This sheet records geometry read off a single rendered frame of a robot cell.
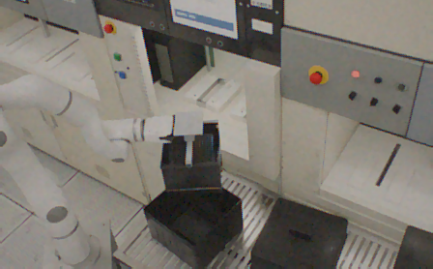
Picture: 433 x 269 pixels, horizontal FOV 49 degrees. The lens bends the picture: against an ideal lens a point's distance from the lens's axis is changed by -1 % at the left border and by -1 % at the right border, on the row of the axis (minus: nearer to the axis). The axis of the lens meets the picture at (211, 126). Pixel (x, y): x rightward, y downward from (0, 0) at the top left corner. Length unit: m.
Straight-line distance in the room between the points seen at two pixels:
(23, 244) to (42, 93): 1.83
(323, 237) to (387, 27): 0.80
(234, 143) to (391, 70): 0.90
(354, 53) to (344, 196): 0.67
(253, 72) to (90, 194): 1.89
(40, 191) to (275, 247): 0.84
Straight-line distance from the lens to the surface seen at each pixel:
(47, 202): 1.67
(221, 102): 2.31
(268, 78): 1.63
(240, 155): 2.08
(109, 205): 3.17
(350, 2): 1.43
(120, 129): 1.67
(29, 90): 1.47
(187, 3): 1.74
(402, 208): 1.95
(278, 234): 1.82
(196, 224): 1.99
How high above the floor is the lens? 2.36
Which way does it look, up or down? 42 degrees down
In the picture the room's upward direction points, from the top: 7 degrees counter-clockwise
